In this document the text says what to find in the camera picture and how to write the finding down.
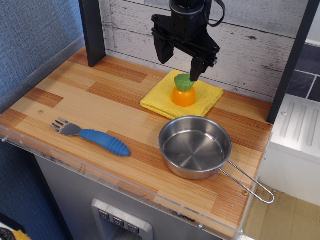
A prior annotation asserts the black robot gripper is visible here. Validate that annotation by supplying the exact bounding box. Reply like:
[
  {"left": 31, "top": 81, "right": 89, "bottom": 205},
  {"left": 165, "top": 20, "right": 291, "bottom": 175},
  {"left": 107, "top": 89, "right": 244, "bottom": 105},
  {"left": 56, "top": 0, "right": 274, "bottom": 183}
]
[{"left": 151, "top": 4, "right": 220, "bottom": 82}]

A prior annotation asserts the orange toy carrot green top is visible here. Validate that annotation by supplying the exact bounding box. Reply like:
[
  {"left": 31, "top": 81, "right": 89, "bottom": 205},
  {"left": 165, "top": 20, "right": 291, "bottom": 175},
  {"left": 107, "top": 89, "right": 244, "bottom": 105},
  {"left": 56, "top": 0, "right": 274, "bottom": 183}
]
[{"left": 172, "top": 73, "right": 196, "bottom": 107}]

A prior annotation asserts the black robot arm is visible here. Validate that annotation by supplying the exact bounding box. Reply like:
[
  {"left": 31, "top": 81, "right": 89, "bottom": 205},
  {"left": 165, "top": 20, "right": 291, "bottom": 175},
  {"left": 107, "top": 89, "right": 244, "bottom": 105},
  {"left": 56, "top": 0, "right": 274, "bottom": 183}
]
[{"left": 151, "top": 0, "right": 226, "bottom": 82}]

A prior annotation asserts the yellow folded towel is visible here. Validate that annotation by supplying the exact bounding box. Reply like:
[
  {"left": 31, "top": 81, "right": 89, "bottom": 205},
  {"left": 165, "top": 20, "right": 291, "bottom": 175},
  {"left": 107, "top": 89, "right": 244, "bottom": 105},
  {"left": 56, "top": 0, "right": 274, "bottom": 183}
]
[{"left": 140, "top": 70, "right": 224, "bottom": 120}]

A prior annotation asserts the white ribbed side unit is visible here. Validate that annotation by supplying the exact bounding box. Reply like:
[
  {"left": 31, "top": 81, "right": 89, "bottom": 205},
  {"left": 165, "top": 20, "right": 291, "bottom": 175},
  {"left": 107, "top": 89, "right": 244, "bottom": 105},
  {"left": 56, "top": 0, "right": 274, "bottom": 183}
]
[{"left": 259, "top": 94, "right": 320, "bottom": 205}]

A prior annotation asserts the clear acrylic table edge guard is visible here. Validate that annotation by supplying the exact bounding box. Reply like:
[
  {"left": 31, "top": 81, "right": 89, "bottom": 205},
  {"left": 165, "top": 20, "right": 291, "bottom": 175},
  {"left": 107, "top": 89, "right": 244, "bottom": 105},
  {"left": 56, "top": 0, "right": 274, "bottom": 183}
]
[{"left": 0, "top": 127, "right": 244, "bottom": 240}]

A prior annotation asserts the silver dispenser button panel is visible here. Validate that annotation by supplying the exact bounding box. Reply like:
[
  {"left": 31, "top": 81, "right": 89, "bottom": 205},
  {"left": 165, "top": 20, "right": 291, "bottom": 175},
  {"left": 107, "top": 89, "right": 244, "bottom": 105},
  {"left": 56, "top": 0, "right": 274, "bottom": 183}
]
[{"left": 91, "top": 198, "right": 154, "bottom": 240}]

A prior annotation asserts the yellow black object floor corner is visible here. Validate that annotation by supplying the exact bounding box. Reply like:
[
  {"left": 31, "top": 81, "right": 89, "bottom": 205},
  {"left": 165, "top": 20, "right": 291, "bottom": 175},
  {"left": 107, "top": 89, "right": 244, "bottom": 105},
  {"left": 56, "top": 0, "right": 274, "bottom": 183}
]
[{"left": 0, "top": 227, "right": 31, "bottom": 240}]

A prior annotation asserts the stainless steel pan wire handle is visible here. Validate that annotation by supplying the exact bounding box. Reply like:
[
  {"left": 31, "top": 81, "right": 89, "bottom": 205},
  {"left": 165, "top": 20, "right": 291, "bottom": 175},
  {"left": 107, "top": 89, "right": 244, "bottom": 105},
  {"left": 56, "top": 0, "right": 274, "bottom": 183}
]
[{"left": 157, "top": 115, "right": 275, "bottom": 205}]

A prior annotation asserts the dark left frame post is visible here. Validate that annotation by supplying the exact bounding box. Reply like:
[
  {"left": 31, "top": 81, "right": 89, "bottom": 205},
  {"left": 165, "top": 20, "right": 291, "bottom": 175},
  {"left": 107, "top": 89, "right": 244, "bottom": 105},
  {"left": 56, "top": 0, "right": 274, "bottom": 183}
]
[{"left": 78, "top": 0, "right": 106, "bottom": 67}]

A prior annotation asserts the dark frame post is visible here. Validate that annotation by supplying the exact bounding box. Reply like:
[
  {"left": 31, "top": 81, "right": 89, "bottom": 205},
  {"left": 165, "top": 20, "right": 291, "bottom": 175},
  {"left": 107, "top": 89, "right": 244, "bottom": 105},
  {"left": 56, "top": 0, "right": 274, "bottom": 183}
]
[
  {"left": 266, "top": 0, "right": 320, "bottom": 124},
  {"left": 78, "top": 0, "right": 106, "bottom": 67}
]

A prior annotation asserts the dark right frame post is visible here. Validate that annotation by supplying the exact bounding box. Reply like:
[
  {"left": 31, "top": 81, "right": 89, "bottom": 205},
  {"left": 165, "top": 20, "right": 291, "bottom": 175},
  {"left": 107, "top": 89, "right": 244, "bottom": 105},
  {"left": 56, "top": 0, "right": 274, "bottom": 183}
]
[{"left": 266, "top": 0, "right": 320, "bottom": 124}]

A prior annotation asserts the blue handled metal fork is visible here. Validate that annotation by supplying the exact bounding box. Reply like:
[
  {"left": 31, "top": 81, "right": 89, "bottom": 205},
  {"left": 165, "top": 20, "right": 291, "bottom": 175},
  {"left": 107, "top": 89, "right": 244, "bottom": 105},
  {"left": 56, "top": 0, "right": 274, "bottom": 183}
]
[{"left": 50, "top": 117, "right": 131, "bottom": 157}]

